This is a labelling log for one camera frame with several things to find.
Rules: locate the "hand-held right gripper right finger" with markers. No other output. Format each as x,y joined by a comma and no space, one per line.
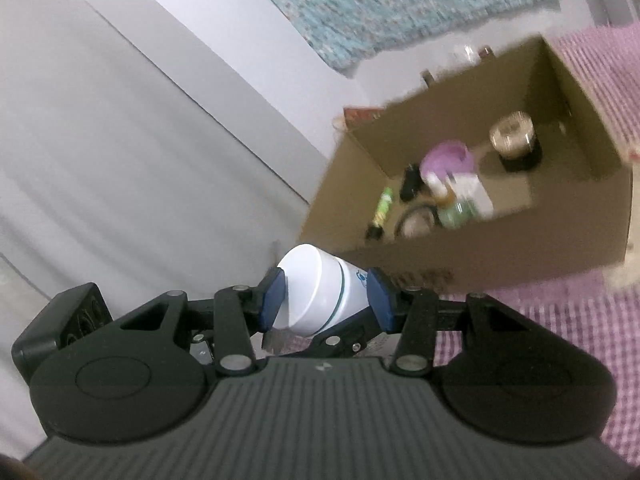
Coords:
384,302

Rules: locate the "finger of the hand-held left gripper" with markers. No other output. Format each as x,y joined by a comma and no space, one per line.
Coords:
345,334

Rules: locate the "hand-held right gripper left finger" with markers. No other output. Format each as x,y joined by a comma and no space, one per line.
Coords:
272,300

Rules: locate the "white plastic bottle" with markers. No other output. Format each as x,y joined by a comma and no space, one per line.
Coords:
320,290

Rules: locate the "black tape roll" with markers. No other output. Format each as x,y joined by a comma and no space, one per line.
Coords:
400,221

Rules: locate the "green lip balm tube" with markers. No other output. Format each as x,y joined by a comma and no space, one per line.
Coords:
384,205

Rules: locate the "green dropper bottle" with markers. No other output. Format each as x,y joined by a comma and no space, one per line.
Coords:
457,215

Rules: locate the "black cylinder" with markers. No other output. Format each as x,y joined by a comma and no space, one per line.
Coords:
410,182

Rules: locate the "large cardboard box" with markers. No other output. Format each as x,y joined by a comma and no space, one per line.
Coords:
500,260

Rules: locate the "purple plastic lid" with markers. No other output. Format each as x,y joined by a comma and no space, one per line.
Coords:
445,157

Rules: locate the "dark jar with gold lid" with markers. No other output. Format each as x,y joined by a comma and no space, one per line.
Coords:
512,132

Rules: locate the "purple checked tablecloth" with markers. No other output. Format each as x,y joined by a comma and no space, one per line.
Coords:
550,310

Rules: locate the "clear plastic container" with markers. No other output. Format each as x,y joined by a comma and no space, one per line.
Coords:
467,53

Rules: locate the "blue patterned wall cloth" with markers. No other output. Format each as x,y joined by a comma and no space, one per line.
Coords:
375,5

